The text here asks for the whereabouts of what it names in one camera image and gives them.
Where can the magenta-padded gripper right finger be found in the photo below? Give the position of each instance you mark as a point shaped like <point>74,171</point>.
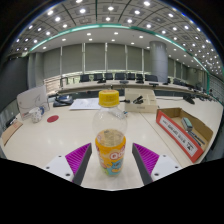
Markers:
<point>147,159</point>

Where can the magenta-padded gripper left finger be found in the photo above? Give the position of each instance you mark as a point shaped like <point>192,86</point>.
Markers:
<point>77,159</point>

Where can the clear bottle with yellow cap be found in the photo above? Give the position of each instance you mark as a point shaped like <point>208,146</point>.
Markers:
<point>110,156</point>

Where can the red-sided open cardboard box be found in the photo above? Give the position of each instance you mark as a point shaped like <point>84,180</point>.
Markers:
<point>176,134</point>

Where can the flat round red coaster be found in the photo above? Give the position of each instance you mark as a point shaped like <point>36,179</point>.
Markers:
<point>52,118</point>

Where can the small open cardboard box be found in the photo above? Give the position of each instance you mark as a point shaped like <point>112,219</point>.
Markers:
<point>146,106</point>

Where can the grey whiteboard eraser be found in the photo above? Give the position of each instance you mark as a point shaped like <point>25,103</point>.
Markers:
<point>187,124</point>

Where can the white paper sheet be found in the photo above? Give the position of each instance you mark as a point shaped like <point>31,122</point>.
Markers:
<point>85,104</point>

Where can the black bag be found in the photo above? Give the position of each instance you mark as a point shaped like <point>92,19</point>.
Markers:
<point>63,99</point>

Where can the long curved conference desk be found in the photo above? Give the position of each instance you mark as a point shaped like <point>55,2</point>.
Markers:
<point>100,86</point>

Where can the row of black office chairs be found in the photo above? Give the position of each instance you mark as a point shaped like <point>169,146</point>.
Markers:
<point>120,76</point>

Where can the group of ceiling lights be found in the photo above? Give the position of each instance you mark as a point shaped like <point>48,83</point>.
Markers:
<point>82,11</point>

